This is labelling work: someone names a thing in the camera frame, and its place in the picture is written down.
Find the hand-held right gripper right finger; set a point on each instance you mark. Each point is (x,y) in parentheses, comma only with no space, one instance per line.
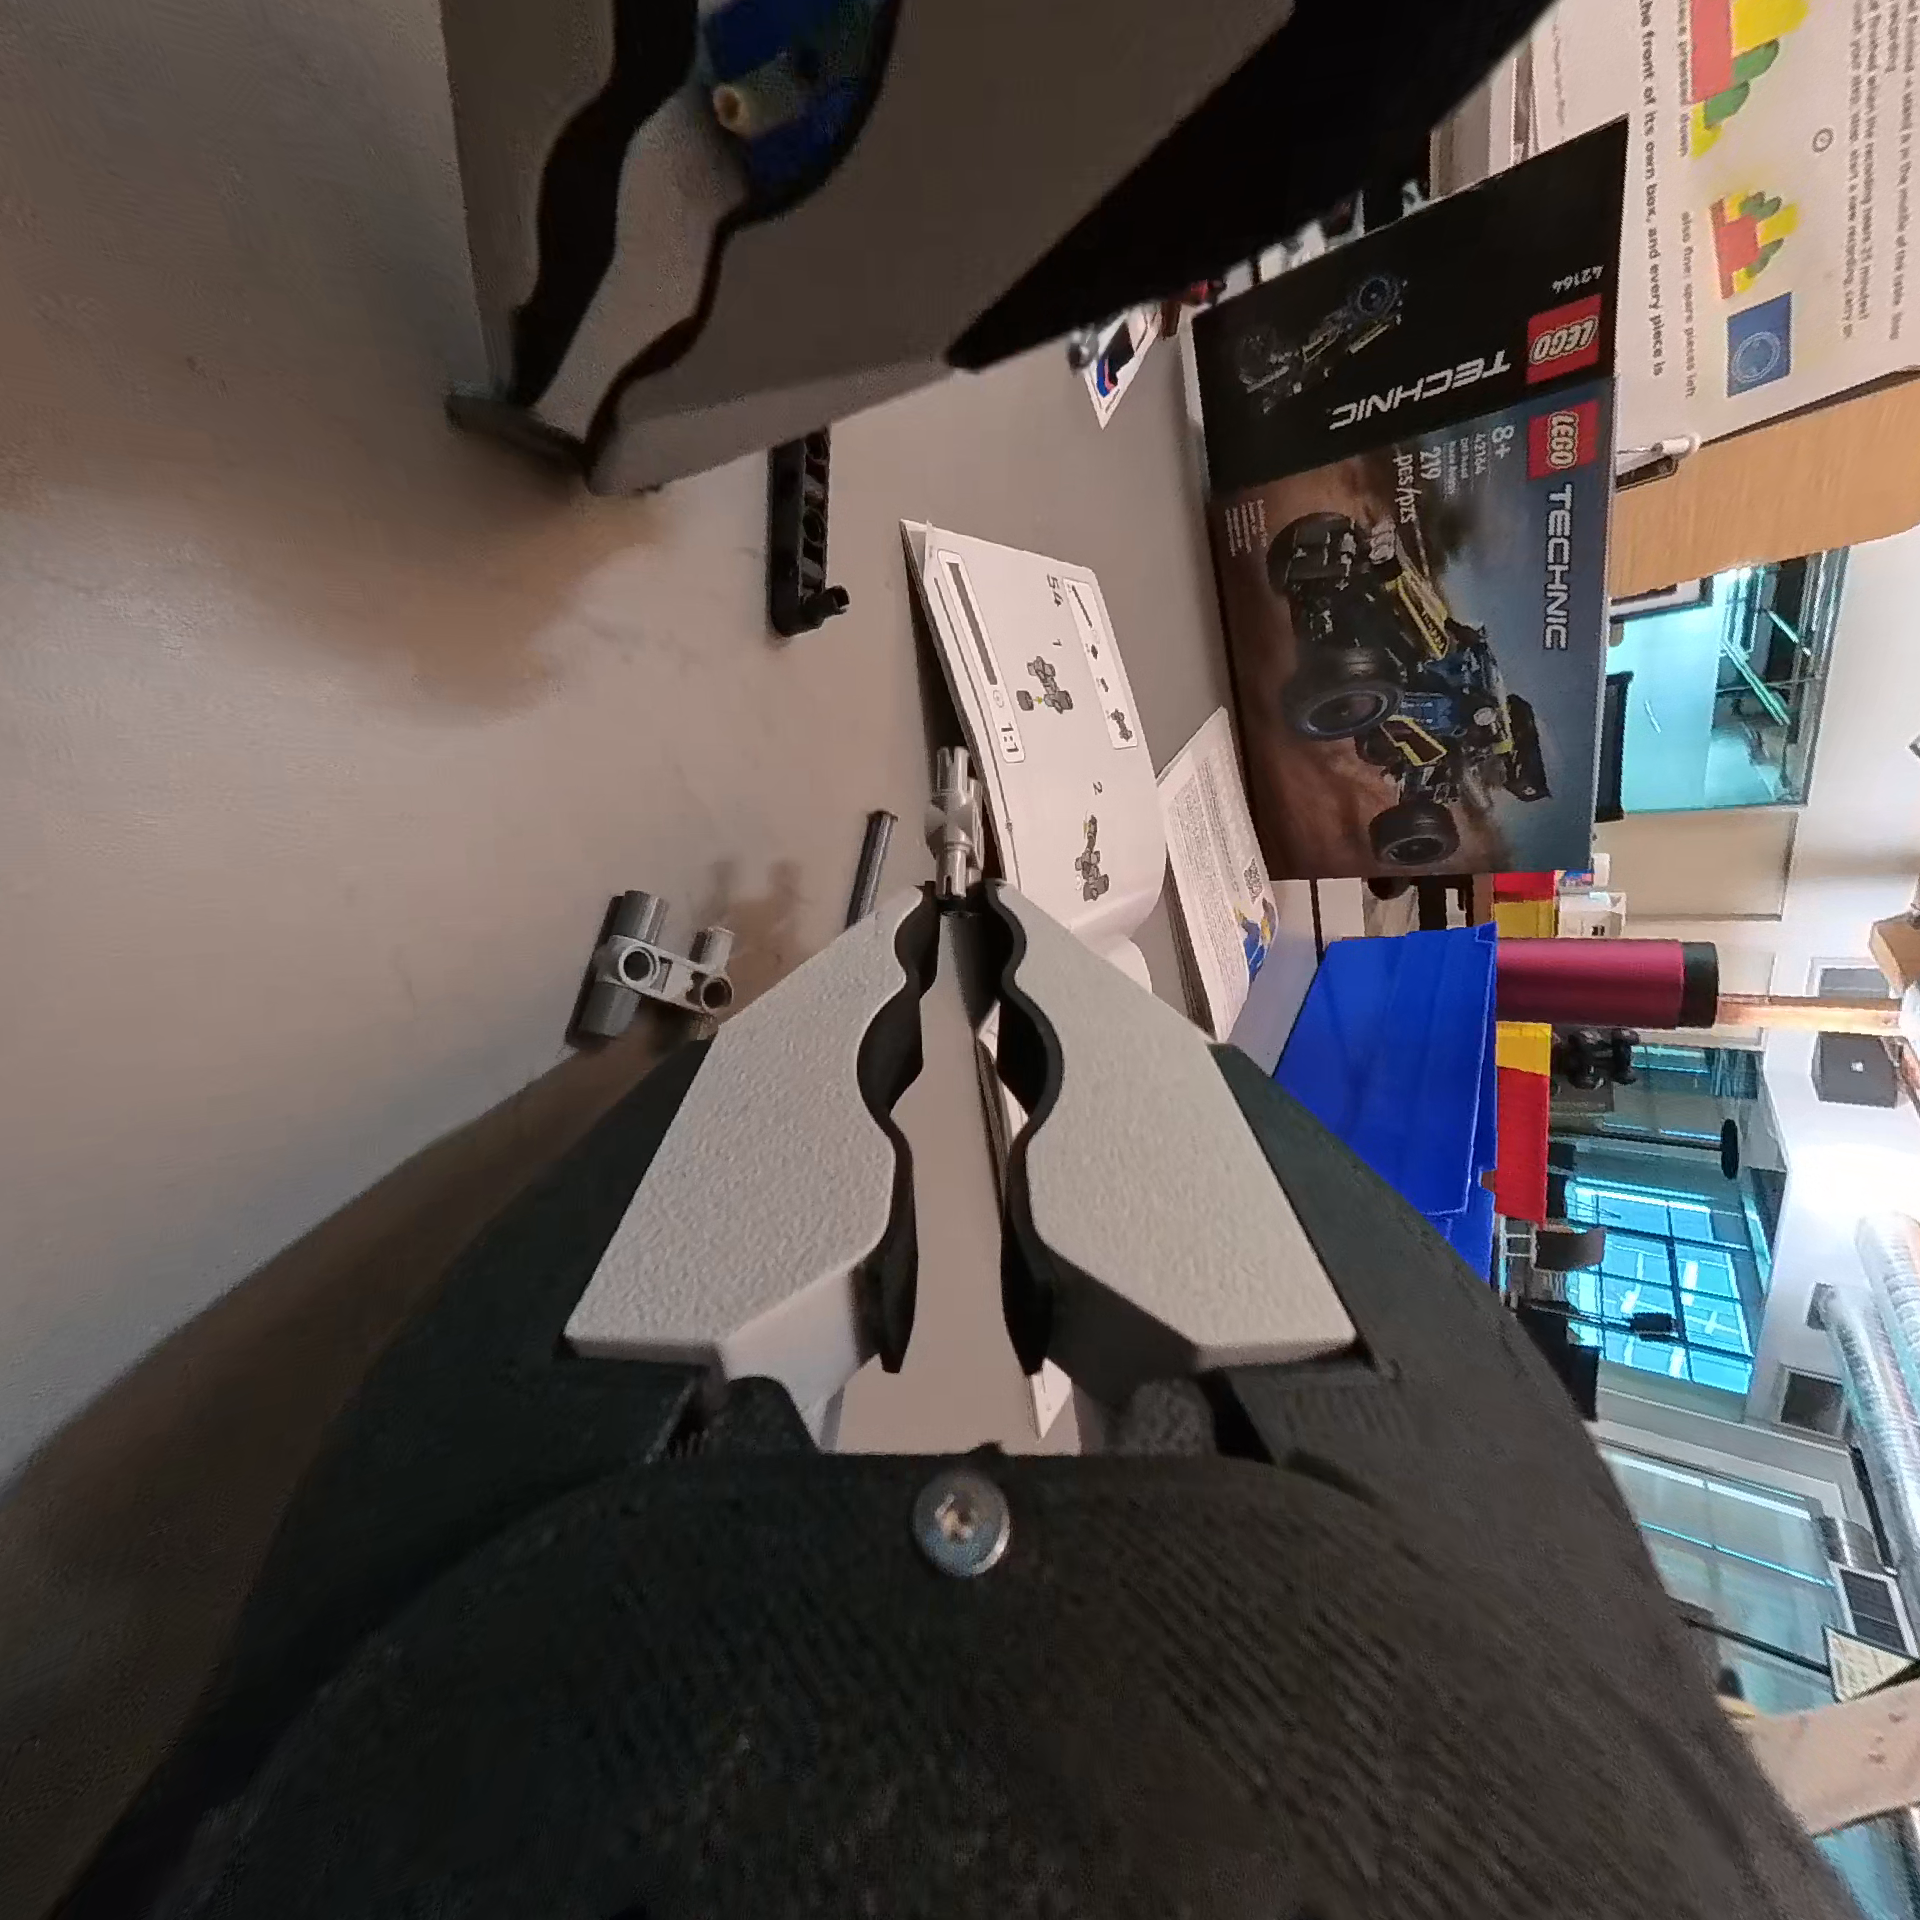
(1170,1200)

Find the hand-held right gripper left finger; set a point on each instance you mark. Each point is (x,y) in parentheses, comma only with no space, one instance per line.
(735,1200)

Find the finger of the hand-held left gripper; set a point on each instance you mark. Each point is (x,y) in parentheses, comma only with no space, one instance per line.
(930,224)
(511,150)

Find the light grey lego connector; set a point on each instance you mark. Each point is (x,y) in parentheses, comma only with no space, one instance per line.
(639,968)
(956,809)

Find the dark grey lego axle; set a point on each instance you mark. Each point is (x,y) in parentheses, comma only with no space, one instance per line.
(869,869)

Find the blue lego assembly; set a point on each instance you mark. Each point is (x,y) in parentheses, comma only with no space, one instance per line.
(804,142)

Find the black lego beam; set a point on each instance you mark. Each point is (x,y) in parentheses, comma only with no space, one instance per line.
(804,524)

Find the dark lego set box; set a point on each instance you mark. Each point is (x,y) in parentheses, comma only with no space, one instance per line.
(1412,676)

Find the sticker sheet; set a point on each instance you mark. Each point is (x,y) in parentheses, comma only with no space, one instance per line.
(1119,382)

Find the blue plastic bin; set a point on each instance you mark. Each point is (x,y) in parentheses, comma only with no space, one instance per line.
(1396,1079)

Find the white printed leaflet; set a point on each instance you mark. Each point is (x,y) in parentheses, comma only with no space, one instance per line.
(1215,869)

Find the red yellow plastic bin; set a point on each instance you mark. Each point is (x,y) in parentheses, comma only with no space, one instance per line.
(1524,1109)

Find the printed instruction sheet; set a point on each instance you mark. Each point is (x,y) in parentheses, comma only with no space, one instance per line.
(1769,224)

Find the dark red bottle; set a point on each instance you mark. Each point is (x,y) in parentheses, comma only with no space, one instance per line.
(1590,983)

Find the open instruction manual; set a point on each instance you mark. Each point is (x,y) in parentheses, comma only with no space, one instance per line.
(1050,720)

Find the brown cardboard board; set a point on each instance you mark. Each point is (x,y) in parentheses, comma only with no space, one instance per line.
(1769,495)

